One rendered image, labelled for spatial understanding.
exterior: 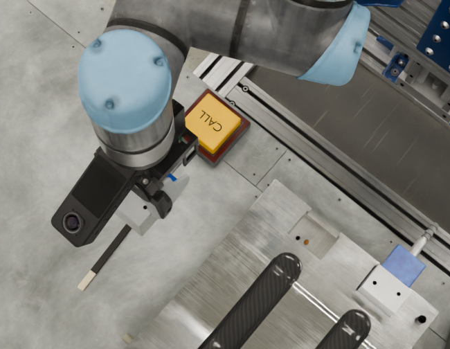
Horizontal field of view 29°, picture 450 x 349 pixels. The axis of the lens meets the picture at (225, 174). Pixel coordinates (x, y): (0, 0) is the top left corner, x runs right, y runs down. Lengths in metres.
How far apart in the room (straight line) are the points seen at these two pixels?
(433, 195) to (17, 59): 0.95
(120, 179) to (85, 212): 0.05
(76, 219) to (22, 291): 0.31
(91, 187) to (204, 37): 0.22
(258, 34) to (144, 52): 0.10
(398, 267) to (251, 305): 0.19
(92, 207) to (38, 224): 0.32
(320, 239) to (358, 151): 0.75
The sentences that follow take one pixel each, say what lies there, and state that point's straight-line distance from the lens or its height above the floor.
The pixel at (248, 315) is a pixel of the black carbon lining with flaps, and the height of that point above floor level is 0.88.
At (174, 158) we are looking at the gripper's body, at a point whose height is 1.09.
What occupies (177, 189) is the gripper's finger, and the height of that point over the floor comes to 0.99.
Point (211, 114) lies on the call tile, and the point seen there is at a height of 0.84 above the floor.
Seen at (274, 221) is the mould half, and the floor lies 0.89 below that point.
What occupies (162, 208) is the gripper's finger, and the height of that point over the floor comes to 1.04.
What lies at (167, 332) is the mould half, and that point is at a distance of 1.06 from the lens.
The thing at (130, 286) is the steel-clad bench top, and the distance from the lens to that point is 1.17.
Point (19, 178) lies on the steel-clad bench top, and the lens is 1.22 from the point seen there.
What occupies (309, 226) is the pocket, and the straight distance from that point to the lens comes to 1.12.
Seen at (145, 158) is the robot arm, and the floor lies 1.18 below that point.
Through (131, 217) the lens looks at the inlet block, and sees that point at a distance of 1.02.
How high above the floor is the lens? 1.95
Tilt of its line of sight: 73 degrees down
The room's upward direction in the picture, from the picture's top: 4 degrees clockwise
